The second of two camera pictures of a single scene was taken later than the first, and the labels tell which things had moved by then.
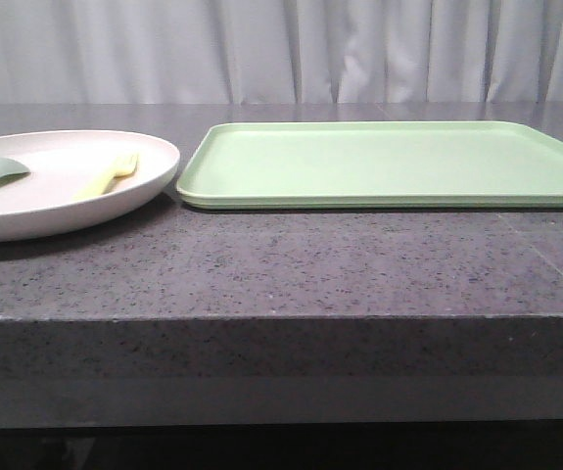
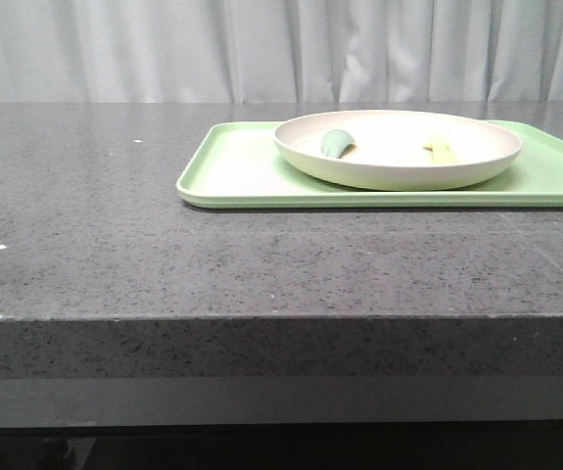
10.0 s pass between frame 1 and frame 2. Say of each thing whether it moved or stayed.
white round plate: moved
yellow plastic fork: moved
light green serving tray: stayed
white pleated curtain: stayed
